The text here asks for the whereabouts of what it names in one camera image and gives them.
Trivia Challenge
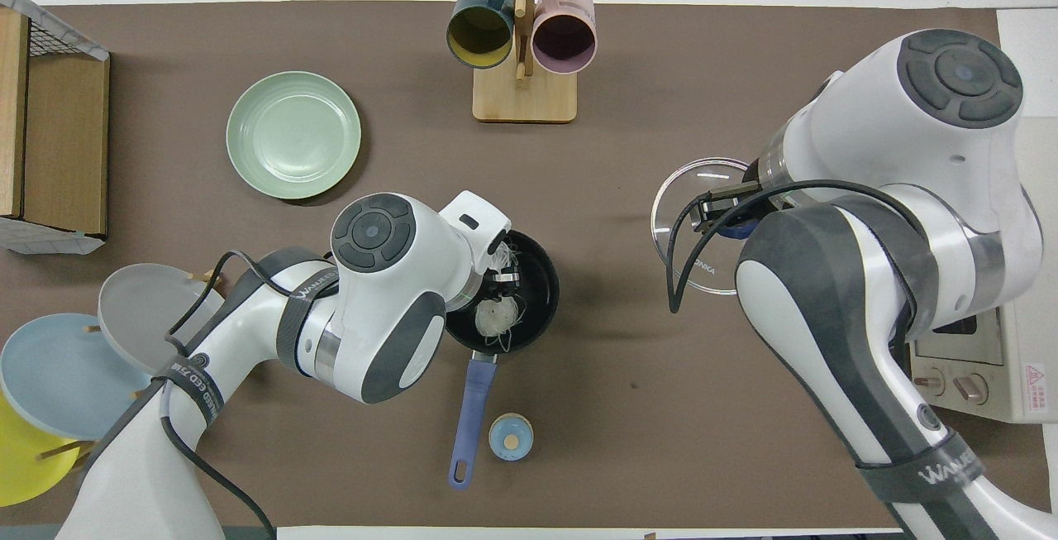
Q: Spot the wooden wire shelf rack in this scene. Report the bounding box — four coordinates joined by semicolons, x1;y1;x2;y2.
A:
0;0;111;256

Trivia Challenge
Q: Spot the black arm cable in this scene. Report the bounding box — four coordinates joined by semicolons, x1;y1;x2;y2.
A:
668;180;918;315
161;249;331;540

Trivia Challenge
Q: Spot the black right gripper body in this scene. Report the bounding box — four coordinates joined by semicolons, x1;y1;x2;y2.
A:
693;181;766;233

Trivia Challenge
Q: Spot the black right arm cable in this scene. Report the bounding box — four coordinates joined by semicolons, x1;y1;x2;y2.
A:
668;180;918;315

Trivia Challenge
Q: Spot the small blue call bell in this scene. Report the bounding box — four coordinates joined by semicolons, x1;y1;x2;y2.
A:
488;413;535;462

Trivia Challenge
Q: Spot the brown table mat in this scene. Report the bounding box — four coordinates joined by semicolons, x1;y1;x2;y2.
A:
0;1;1058;528

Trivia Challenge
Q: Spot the cream toaster oven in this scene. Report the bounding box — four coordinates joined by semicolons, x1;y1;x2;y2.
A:
908;122;1058;425

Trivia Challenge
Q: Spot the grey plate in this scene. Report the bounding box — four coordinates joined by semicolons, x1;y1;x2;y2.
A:
98;263;226;375

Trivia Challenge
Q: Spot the black wire basket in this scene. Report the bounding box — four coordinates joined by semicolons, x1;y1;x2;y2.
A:
23;15;88;59

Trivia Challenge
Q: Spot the pink mug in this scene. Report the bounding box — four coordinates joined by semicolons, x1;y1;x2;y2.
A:
531;0;598;75

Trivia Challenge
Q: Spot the dark pot with blue handle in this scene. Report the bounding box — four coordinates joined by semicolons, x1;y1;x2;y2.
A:
445;228;560;491

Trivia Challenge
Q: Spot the wooden mug tree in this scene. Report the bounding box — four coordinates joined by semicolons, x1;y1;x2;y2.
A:
444;0;605;123

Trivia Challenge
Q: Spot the yellow plate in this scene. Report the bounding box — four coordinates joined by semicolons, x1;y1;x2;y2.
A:
0;391;83;508

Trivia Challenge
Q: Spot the glass lid with blue knob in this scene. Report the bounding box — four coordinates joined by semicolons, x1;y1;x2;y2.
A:
651;158;782;295

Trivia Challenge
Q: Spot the wooden plate rack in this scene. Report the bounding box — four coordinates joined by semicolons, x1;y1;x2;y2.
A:
35;271;220;475

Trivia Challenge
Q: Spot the light blue plate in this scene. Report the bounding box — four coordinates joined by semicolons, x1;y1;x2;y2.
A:
0;313;154;442

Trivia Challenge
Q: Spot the bamboo board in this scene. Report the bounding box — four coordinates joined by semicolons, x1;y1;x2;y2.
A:
0;7;31;218

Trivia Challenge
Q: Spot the teal mug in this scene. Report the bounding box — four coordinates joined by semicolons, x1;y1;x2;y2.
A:
446;0;515;69

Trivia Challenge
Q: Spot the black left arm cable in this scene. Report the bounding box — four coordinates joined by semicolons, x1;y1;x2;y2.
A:
161;249;331;540

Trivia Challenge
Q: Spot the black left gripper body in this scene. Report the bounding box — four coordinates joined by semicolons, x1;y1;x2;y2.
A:
486;230;518;273

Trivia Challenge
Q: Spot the pale green plate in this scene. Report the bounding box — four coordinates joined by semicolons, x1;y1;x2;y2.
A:
226;70;362;200

